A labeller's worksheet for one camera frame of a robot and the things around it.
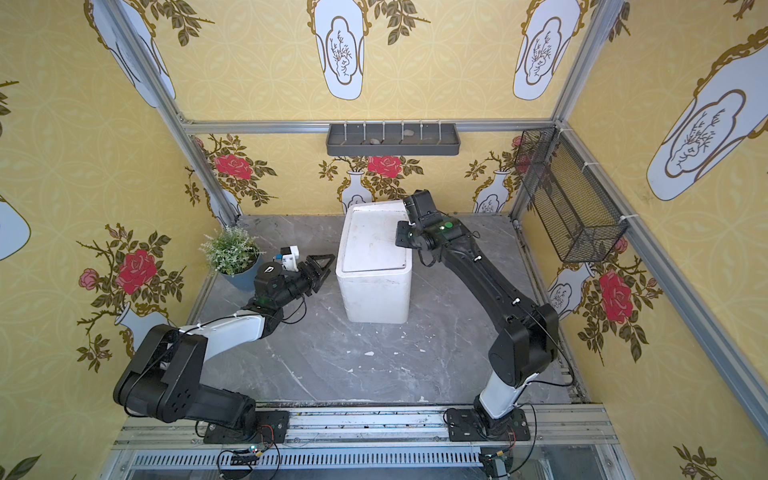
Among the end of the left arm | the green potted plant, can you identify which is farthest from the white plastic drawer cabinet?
the green potted plant

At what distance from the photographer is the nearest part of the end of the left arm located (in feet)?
2.26

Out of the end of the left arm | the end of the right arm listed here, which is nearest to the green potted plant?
the end of the left arm

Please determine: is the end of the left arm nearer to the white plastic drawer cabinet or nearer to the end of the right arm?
the white plastic drawer cabinet

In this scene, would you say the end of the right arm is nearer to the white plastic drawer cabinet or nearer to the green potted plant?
the white plastic drawer cabinet

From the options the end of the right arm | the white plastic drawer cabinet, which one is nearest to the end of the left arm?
the white plastic drawer cabinet

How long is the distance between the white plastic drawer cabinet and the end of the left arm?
81 millimetres

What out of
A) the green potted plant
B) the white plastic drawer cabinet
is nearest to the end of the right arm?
the white plastic drawer cabinet

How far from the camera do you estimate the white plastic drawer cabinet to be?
2.49ft

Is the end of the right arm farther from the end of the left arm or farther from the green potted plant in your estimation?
the green potted plant

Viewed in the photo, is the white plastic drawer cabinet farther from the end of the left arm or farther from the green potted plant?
the green potted plant
